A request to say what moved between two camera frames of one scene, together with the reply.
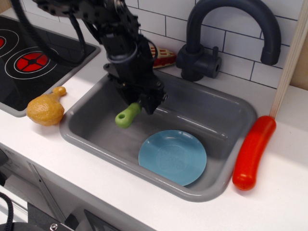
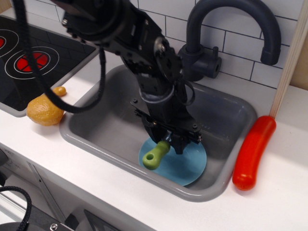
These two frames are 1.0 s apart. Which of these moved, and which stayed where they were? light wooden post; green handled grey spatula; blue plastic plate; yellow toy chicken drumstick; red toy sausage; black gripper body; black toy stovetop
Moved: black gripper body; green handled grey spatula
Stayed: red toy sausage; light wooden post; blue plastic plate; yellow toy chicken drumstick; black toy stovetop
